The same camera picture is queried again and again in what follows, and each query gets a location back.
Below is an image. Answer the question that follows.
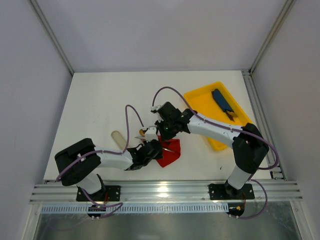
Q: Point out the gold spoon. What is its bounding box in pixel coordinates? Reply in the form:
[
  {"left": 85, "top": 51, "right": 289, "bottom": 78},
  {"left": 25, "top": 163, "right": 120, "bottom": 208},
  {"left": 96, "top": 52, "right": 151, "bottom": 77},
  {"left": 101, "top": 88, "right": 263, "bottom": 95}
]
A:
[{"left": 139, "top": 129, "right": 146, "bottom": 137}]

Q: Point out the red paper napkin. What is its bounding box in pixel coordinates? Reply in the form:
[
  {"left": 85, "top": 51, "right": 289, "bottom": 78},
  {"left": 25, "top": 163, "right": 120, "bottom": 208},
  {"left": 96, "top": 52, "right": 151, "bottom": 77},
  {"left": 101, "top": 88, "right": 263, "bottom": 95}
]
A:
[{"left": 156, "top": 135, "right": 181, "bottom": 168}]

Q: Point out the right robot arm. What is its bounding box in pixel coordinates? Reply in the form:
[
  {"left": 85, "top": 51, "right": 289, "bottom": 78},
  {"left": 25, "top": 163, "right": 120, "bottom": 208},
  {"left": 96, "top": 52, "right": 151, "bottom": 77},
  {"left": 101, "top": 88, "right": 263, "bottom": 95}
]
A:
[{"left": 151, "top": 101, "right": 270, "bottom": 199}]

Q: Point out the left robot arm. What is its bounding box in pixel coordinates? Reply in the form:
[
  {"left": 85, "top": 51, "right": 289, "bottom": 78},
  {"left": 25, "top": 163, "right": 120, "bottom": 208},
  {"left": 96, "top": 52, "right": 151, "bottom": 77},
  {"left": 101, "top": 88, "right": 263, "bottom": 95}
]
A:
[{"left": 54, "top": 138, "right": 163, "bottom": 202}]

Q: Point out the yellow plastic bin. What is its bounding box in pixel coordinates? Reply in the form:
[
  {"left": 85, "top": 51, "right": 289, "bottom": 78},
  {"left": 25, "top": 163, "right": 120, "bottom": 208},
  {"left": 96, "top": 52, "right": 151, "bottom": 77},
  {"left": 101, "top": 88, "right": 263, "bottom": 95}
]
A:
[{"left": 183, "top": 80, "right": 255, "bottom": 152}]

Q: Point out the left controller board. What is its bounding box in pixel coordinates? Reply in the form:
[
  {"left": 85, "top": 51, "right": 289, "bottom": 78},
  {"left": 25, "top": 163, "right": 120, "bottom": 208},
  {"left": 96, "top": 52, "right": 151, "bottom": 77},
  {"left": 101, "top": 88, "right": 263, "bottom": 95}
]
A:
[{"left": 87, "top": 204, "right": 106, "bottom": 220}]

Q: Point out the controller board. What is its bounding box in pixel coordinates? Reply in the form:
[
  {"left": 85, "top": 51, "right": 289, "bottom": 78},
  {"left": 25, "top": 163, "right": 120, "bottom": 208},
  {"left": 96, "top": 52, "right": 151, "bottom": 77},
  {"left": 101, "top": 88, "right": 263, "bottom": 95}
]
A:
[
  {"left": 87, "top": 204, "right": 106, "bottom": 220},
  {"left": 226, "top": 202, "right": 245, "bottom": 219}
]

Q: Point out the right controller board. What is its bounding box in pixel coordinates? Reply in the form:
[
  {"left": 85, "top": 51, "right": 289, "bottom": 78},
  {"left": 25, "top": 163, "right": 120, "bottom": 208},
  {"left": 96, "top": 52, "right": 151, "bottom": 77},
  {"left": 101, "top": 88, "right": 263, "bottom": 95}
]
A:
[{"left": 226, "top": 202, "right": 245, "bottom": 219}]

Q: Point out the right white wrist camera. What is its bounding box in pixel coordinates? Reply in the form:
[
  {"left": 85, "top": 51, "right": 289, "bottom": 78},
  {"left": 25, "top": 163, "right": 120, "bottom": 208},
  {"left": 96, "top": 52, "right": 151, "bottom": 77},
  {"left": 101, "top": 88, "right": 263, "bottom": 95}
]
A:
[{"left": 150, "top": 105, "right": 162, "bottom": 114}]

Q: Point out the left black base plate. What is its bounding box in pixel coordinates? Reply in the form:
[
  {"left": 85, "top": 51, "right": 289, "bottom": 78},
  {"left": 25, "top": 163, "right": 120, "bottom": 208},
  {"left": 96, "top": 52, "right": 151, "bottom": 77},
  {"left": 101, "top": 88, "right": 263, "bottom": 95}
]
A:
[{"left": 76, "top": 185, "right": 121, "bottom": 202}]

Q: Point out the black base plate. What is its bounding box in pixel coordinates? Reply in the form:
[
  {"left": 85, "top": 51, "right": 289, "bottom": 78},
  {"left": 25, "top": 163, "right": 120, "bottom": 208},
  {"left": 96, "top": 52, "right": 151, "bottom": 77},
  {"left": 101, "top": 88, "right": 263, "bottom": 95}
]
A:
[
  {"left": 76, "top": 185, "right": 121, "bottom": 202},
  {"left": 208, "top": 183, "right": 255, "bottom": 200}
]

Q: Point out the slotted cable duct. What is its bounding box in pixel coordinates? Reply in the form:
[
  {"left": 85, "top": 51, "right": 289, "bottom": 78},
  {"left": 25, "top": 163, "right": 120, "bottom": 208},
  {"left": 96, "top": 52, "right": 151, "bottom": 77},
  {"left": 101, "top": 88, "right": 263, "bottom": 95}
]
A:
[{"left": 40, "top": 202, "right": 228, "bottom": 214}]

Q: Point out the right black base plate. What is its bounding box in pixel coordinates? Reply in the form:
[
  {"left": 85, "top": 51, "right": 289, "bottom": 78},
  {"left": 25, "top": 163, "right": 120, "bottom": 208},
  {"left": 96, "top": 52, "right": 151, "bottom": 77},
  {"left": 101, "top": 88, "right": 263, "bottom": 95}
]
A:
[{"left": 208, "top": 183, "right": 255, "bottom": 200}]

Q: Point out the right side aluminium rail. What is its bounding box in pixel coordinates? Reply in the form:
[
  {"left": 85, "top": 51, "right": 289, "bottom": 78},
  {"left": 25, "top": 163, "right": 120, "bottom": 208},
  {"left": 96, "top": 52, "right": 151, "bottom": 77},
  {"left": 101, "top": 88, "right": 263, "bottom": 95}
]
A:
[{"left": 241, "top": 70, "right": 287, "bottom": 181}]

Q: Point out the aluminium mounting rail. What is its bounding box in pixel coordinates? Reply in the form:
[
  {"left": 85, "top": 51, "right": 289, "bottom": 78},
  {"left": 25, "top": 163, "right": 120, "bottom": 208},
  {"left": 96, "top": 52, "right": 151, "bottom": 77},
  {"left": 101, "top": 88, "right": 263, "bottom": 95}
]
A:
[{"left": 29, "top": 179, "right": 303, "bottom": 204}]

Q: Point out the right aluminium frame post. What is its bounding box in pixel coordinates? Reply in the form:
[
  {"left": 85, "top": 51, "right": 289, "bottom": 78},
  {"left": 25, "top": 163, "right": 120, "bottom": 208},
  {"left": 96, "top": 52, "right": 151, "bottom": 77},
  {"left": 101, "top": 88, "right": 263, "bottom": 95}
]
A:
[{"left": 248, "top": 0, "right": 296, "bottom": 76}]

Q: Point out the aluminium frame post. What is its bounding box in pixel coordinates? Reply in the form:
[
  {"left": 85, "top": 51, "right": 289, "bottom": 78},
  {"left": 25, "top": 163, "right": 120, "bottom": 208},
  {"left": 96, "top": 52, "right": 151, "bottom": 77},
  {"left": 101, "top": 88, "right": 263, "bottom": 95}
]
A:
[
  {"left": 248, "top": 0, "right": 296, "bottom": 76},
  {"left": 28, "top": 0, "right": 75, "bottom": 76}
]

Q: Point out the left aluminium frame post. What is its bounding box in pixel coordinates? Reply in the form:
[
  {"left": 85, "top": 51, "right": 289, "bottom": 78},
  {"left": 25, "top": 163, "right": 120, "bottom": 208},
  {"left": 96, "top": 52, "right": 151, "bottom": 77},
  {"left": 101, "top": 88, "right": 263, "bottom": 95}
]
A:
[{"left": 28, "top": 0, "right": 75, "bottom": 76}]

